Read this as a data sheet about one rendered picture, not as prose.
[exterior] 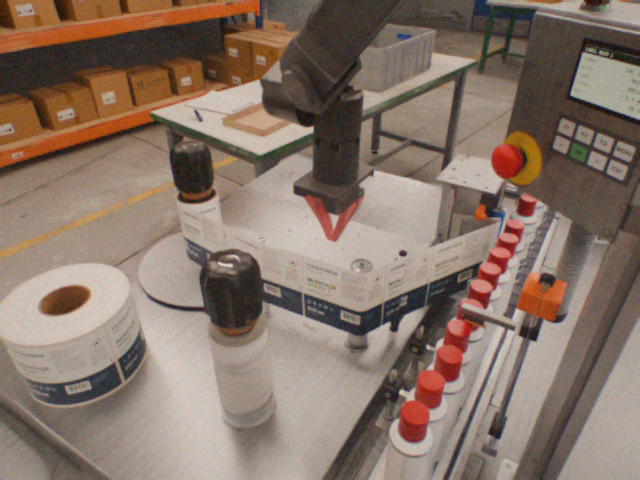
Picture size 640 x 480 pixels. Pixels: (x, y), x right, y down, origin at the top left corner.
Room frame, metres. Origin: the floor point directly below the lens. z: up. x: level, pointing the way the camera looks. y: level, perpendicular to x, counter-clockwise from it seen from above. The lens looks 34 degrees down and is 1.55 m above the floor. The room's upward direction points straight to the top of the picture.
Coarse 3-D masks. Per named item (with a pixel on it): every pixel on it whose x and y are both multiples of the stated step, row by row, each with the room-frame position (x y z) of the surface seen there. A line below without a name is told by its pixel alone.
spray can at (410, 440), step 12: (408, 408) 0.34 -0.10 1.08; (420, 408) 0.34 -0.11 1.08; (396, 420) 0.35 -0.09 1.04; (408, 420) 0.32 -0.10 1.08; (420, 420) 0.32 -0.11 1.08; (396, 432) 0.33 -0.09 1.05; (408, 432) 0.32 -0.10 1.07; (420, 432) 0.32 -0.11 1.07; (396, 444) 0.32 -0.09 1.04; (408, 444) 0.32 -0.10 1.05; (420, 444) 0.32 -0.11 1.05; (432, 444) 0.32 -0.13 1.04; (396, 456) 0.32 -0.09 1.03; (408, 456) 0.31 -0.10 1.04; (420, 456) 0.31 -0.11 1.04; (396, 468) 0.31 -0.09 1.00; (408, 468) 0.31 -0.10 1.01; (420, 468) 0.31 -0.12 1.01
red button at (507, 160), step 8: (504, 144) 0.48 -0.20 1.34; (512, 144) 0.48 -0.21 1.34; (496, 152) 0.48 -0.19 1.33; (504, 152) 0.47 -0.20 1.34; (512, 152) 0.47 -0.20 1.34; (520, 152) 0.47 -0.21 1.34; (496, 160) 0.48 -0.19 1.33; (504, 160) 0.47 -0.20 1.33; (512, 160) 0.46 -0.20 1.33; (520, 160) 0.46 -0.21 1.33; (496, 168) 0.47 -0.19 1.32; (504, 168) 0.47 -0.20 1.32; (512, 168) 0.46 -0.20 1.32; (520, 168) 0.46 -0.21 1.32; (504, 176) 0.47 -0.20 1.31; (512, 176) 0.46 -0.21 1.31
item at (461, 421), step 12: (492, 336) 0.57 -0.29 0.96; (492, 348) 0.54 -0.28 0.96; (480, 372) 0.49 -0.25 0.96; (480, 384) 0.47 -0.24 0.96; (468, 396) 0.45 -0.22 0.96; (468, 408) 0.43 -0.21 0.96; (456, 420) 0.41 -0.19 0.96; (456, 432) 0.39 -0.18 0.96; (456, 444) 0.37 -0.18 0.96; (444, 456) 0.35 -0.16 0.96; (444, 468) 0.34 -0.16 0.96
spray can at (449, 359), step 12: (444, 348) 0.43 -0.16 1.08; (456, 348) 0.43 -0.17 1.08; (444, 360) 0.41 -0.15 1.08; (456, 360) 0.41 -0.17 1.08; (444, 372) 0.40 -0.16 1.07; (456, 372) 0.40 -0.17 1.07; (456, 384) 0.40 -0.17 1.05; (456, 396) 0.40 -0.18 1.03; (456, 408) 0.40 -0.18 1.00; (444, 432) 0.39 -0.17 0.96; (444, 444) 0.40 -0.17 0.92
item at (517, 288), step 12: (552, 216) 1.09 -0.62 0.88; (540, 240) 0.98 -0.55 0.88; (528, 264) 0.88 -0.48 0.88; (516, 288) 0.79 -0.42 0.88; (516, 300) 0.75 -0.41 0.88; (504, 336) 0.65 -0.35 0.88; (492, 360) 0.59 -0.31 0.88; (480, 396) 0.51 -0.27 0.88; (468, 420) 0.47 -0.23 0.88; (456, 456) 0.41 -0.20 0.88
